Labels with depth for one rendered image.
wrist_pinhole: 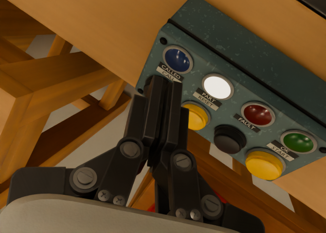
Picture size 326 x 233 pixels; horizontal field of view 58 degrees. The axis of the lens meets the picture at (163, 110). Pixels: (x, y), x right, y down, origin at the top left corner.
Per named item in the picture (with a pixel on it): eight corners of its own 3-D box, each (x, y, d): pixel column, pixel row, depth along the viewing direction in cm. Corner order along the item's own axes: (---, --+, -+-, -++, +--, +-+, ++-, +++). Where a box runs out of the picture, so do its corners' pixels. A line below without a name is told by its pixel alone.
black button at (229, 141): (235, 149, 25) (230, 160, 25) (212, 134, 26) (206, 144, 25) (250, 138, 23) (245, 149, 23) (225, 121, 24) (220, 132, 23)
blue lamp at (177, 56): (185, 76, 22) (182, 80, 21) (161, 60, 22) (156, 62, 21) (198, 56, 22) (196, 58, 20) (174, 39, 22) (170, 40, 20)
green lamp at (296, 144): (300, 155, 22) (304, 163, 21) (275, 138, 22) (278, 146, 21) (317, 136, 21) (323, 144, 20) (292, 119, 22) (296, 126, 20)
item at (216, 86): (222, 102, 22) (222, 107, 21) (199, 86, 22) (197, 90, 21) (237, 83, 22) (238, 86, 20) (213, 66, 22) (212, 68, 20)
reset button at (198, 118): (201, 127, 26) (196, 136, 25) (178, 111, 26) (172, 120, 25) (214, 114, 24) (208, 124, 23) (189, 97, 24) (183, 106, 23)
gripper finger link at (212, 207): (137, 224, 14) (154, 111, 18) (201, 236, 14) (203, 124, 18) (154, 199, 11) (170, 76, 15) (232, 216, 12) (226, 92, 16)
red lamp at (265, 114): (261, 129, 22) (263, 135, 21) (237, 112, 22) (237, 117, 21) (277, 109, 22) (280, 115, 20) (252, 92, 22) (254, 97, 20)
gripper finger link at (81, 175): (64, 209, 13) (99, 97, 17) (133, 223, 14) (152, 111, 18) (65, 180, 11) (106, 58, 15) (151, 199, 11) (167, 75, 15)
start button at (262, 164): (269, 175, 26) (265, 186, 25) (241, 156, 26) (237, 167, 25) (291, 164, 23) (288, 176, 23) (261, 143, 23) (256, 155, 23)
